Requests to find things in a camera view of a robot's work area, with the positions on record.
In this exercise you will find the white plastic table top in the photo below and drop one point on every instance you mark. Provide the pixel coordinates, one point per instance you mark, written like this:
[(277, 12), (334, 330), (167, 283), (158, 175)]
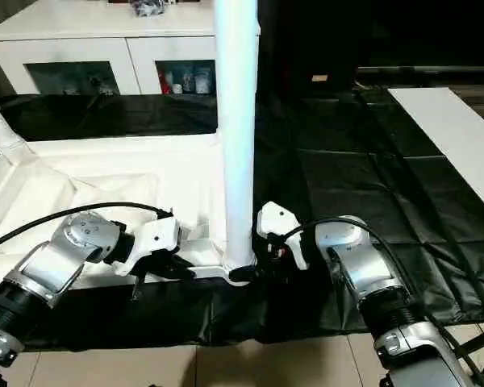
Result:
[(105, 157)]

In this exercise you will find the white plastic table leg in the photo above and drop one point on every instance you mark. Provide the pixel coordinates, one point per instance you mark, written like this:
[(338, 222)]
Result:
[(0, 125), (238, 121)]

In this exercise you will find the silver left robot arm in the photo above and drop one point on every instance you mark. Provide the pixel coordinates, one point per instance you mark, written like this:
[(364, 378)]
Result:
[(56, 262)]

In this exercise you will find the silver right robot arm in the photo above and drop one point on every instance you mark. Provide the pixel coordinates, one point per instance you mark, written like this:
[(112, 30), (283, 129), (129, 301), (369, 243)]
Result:
[(367, 266)]

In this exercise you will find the black mat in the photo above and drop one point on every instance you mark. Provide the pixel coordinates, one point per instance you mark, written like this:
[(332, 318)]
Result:
[(367, 181)]

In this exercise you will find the white side table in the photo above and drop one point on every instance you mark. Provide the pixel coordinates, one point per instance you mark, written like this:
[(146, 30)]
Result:
[(447, 129)]

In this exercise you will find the black tripod leg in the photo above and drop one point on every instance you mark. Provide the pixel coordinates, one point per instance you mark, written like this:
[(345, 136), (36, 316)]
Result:
[(480, 340)]

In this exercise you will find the white cabinet with glass doors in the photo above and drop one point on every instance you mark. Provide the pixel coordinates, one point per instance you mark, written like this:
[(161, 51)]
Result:
[(84, 24)]

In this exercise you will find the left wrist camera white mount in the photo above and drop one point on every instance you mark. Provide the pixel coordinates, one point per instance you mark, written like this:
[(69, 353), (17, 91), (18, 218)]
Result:
[(157, 234)]

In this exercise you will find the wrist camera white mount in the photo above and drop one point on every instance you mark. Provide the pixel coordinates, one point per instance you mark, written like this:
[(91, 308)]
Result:
[(274, 217), (157, 234)]

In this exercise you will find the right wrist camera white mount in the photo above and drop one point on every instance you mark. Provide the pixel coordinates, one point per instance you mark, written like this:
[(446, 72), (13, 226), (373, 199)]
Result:
[(274, 217)]

